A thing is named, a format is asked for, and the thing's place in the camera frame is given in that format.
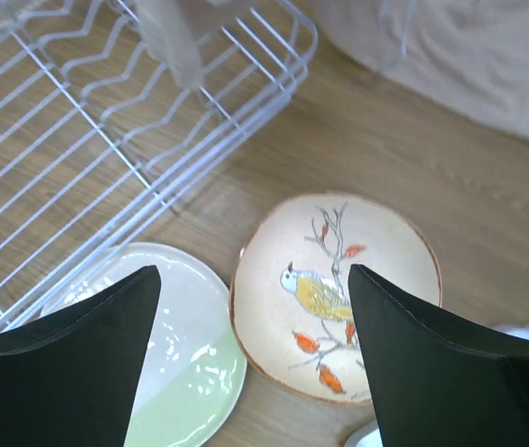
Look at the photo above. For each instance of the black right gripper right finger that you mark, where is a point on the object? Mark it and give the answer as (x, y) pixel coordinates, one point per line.
(437, 379)

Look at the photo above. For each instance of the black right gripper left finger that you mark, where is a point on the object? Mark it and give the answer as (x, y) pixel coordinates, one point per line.
(70, 378)

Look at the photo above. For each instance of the cream green floral plate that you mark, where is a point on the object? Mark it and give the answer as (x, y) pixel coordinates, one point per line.
(193, 370)

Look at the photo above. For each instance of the bird pattern beige plate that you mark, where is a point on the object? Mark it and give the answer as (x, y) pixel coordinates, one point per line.
(289, 301)

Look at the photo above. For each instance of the beige hanging shirt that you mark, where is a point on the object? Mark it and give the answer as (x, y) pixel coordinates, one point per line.
(471, 57)

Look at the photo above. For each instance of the white clothes rack frame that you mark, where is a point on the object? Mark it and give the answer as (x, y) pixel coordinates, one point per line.
(369, 435)

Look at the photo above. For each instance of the white wire dish rack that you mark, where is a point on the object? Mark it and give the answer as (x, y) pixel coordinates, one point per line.
(97, 140)

